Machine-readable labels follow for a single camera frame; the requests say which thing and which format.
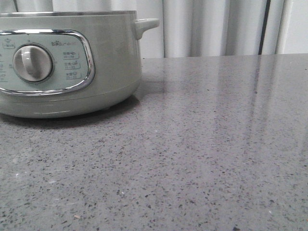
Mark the pale green electric cooking pot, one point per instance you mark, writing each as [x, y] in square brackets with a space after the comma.
[96, 61]

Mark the white pleated curtain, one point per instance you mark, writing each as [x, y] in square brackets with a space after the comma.
[201, 27]

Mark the grey round control knob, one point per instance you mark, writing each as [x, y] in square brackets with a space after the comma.
[32, 63]

